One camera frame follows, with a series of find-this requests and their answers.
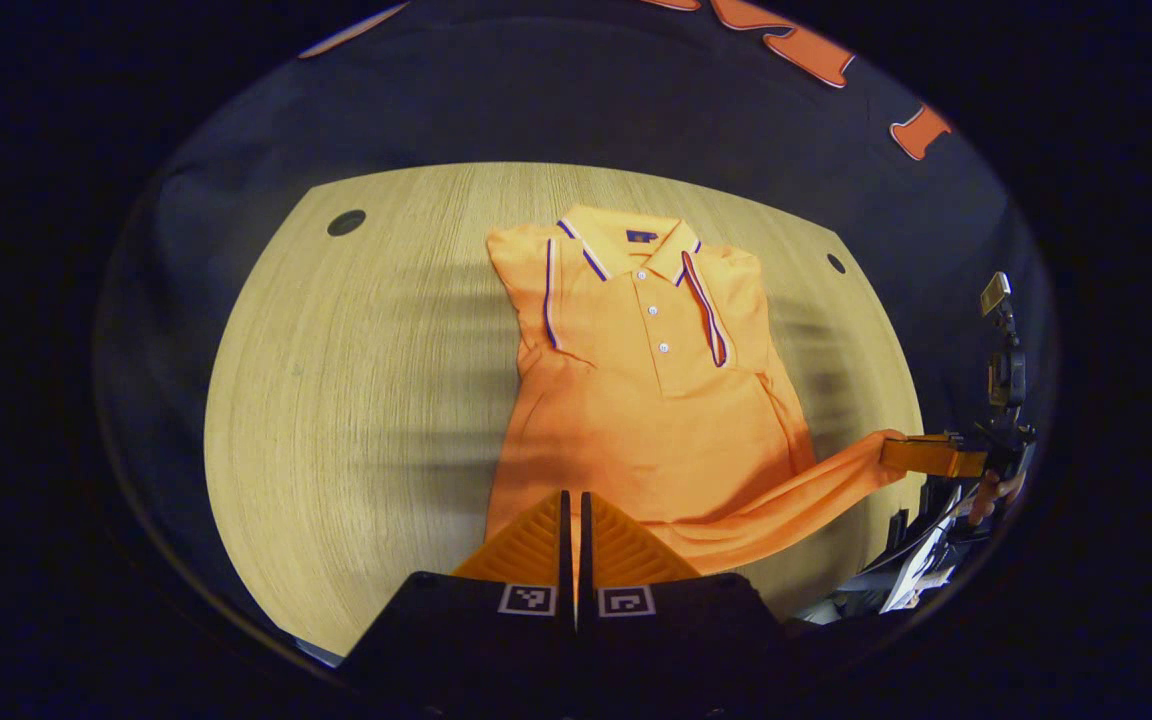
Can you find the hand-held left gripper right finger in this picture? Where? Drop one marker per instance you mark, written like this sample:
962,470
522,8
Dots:
656,640

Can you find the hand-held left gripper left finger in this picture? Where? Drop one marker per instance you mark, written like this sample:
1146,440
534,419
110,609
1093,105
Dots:
496,640

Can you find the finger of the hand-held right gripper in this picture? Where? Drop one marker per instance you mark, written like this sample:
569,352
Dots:
931,455

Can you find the orange polo T-shirt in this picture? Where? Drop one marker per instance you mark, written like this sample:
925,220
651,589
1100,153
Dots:
636,420

